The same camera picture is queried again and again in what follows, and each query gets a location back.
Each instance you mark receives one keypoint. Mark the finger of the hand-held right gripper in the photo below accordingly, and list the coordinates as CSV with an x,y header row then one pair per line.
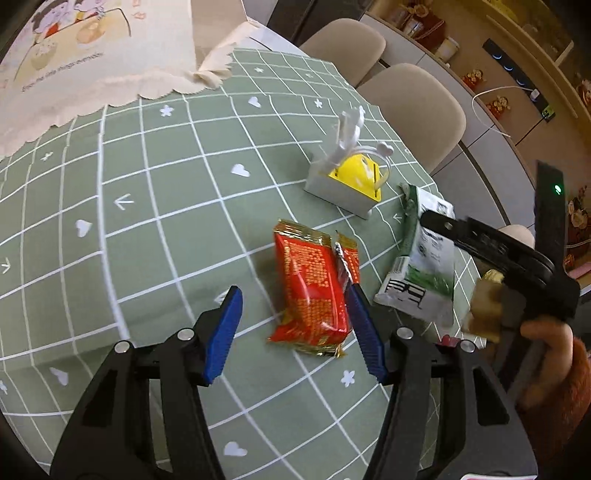
x,y
498,251

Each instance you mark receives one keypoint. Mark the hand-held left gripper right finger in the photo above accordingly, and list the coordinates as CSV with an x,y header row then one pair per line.
x,y
367,337

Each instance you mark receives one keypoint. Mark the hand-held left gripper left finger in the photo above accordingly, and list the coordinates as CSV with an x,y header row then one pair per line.
x,y
226,332

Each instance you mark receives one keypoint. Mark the green white milk packet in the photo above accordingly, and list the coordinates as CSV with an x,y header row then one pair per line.
x,y
429,272

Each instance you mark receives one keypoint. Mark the red gold-edged snack packet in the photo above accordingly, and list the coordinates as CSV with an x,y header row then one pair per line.
x,y
309,286

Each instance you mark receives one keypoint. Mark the person's right forearm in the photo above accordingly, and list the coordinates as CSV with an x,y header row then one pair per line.
x,y
563,406

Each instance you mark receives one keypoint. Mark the person's right hand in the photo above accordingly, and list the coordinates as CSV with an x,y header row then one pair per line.
x,y
549,334

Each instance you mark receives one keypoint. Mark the tan gold packet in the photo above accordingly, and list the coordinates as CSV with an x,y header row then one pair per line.
x,y
482,304

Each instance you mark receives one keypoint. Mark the small red gold wrapper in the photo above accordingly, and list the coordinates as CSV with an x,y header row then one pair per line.
x,y
351,258

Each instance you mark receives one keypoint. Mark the white sideboard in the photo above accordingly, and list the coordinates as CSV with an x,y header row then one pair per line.
x,y
498,115

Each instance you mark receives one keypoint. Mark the red gold figurine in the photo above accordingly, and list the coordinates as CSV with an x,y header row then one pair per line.
x,y
474,79
499,106

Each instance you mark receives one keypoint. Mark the green grid tablecloth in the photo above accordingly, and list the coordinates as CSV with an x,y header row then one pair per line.
x,y
161,184

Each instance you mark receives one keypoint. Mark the black power strip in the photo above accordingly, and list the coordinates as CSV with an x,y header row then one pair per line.
x,y
512,69

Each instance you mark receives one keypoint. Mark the beige upholstered chair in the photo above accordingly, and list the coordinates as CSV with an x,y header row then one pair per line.
x,y
346,44
415,106

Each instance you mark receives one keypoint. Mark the white paper cup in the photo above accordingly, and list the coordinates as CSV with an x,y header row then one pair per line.
x,y
448,48

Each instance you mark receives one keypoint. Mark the red flower gift bag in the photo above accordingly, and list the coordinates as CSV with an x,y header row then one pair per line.
x,y
422,23

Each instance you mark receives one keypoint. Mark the beige printed cloth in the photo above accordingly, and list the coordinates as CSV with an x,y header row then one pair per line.
x,y
115,55

